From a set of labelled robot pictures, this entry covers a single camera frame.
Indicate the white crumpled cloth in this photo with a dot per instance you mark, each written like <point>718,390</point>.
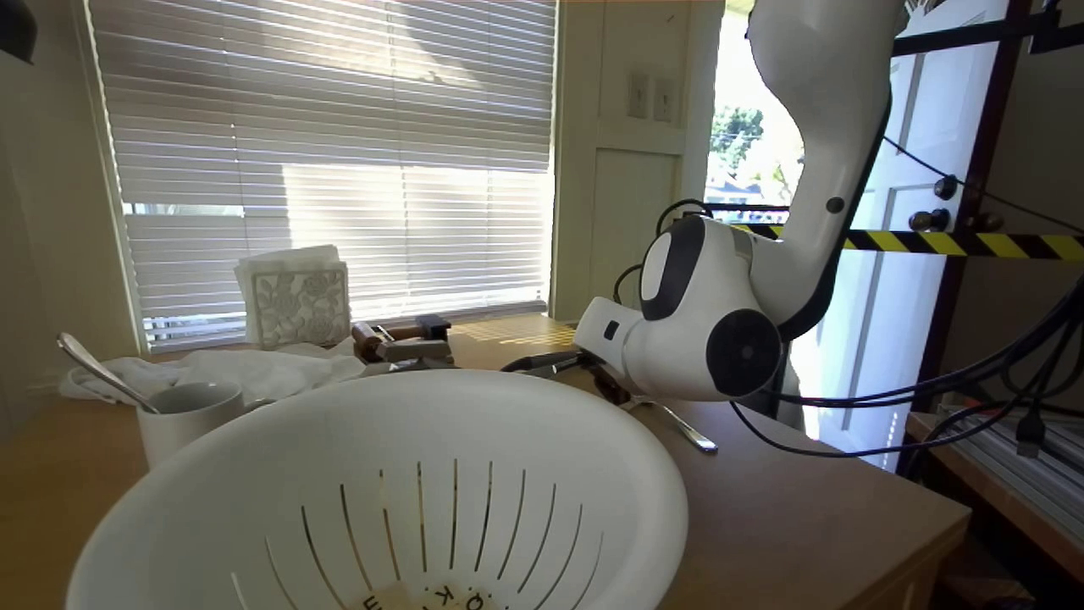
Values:
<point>258,367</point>

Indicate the small black box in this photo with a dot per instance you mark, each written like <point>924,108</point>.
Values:
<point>433,325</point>

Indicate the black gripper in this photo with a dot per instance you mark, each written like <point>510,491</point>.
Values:
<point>618,395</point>

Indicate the white mug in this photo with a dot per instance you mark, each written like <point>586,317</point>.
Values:
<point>188,425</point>

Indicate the yellow black hazard bar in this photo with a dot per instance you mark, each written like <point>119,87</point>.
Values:
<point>993,246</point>

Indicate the white plastic colander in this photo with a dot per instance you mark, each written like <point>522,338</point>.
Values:
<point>395,440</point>

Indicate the metal spoon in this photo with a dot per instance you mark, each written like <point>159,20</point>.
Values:
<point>101,367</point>

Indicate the silver fork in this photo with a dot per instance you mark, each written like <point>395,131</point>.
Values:
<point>689,429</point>

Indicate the large slatted window blind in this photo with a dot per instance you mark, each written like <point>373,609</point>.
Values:
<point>325,135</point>

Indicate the wooden side shelf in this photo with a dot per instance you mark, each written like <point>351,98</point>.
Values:
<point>1002,495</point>

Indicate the black metal frame post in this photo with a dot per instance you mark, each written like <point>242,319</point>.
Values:
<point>983,135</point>

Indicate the steel block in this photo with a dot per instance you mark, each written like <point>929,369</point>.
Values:
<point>418,352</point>

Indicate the white glazed entry door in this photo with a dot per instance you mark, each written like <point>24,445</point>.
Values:
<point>902,317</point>

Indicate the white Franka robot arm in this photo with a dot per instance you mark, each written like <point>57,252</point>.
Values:
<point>698,325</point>

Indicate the light switch plate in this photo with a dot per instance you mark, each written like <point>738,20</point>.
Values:
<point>650,96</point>

